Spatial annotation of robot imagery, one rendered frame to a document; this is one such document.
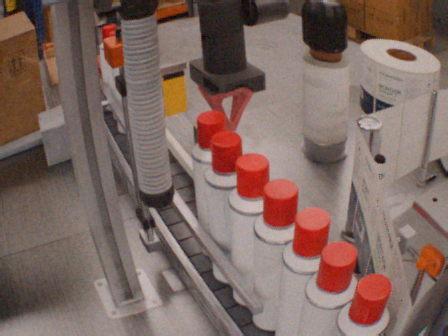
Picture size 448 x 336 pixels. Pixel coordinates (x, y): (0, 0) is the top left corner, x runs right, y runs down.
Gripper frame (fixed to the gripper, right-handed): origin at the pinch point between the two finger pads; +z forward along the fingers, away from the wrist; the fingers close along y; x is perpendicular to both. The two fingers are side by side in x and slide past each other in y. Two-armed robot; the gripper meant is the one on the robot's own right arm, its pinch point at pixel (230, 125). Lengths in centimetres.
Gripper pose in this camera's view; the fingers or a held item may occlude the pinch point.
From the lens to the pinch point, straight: 71.5
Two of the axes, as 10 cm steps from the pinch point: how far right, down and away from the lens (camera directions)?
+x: -8.9, 3.1, -3.3
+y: -4.5, -4.8, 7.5
